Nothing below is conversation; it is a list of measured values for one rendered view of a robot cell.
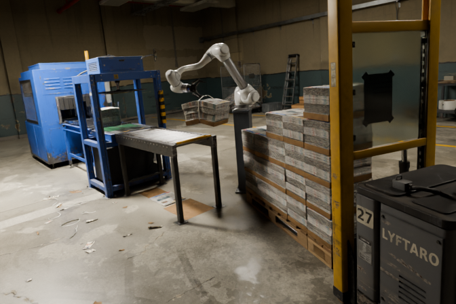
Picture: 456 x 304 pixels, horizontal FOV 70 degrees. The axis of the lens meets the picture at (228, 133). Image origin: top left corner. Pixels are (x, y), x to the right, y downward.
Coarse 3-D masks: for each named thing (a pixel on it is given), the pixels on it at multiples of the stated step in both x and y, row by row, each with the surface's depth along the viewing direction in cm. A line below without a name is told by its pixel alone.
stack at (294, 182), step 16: (256, 128) 349; (256, 144) 323; (272, 144) 292; (288, 144) 266; (256, 160) 325; (288, 160) 269; (304, 160) 248; (272, 176) 301; (288, 176) 273; (256, 192) 338; (272, 192) 303; (304, 192) 253; (256, 208) 343; (272, 208) 338; (288, 208) 280; (304, 208) 256; (288, 224) 283; (304, 224) 260; (304, 240) 263
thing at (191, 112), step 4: (184, 104) 327; (188, 104) 325; (192, 104) 323; (184, 108) 328; (188, 108) 326; (192, 108) 324; (184, 112) 329; (188, 112) 327; (192, 112) 324; (196, 112) 322; (188, 116) 328; (192, 116) 326; (196, 116) 324; (188, 120) 329
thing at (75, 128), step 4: (88, 120) 583; (92, 120) 578; (64, 124) 556; (68, 124) 552; (72, 124) 548; (88, 124) 524; (92, 124) 520; (124, 124) 494; (64, 128) 571; (68, 128) 562; (72, 128) 544; (76, 128) 527; (88, 128) 481; (76, 132) 512; (80, 132) 507; (88, 132) 486
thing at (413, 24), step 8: (352, 24) 172; (360, 24) 173; (368, 24) 175; (376, 24) 177; (384, 24) 179; (392, 24) 181; (400, 24) 184; (408, 24) 186; (416, 24) 188; (424, 24) 190; (352, 32) 172; (360, 32) 174; (368, 32) 177
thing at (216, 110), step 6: (204, 102) 316; (210, 102) 313; (216, 102) 317; (222, 102) 321; (228, 102) 332; (204, 108) 317; (210, 108) 313; (216, 108) 312; (222, 108) 322; (228, 108) 333; (204, 114) 319; (210, 114) 315; (216, 114) 314; (222, 114) 324; (228, 114) 336; (210, 120) 317; (216, 120) 316; (222, 120) 329
